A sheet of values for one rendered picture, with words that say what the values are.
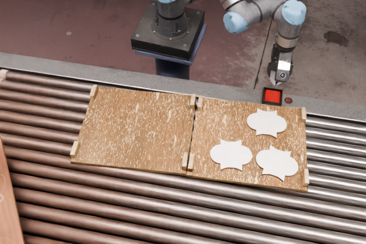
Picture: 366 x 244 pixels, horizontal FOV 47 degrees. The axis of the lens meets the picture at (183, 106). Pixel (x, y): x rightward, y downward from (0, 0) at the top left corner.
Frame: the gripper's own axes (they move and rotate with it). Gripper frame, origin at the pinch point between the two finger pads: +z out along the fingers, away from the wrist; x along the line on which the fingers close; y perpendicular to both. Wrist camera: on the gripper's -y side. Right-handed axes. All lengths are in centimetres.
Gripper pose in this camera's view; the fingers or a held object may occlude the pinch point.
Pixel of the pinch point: (275, 84)
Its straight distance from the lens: 164.3
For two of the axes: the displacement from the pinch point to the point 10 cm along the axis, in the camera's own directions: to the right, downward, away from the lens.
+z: 0.0, 6.2, 7.8
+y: 1.7, -7.7, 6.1
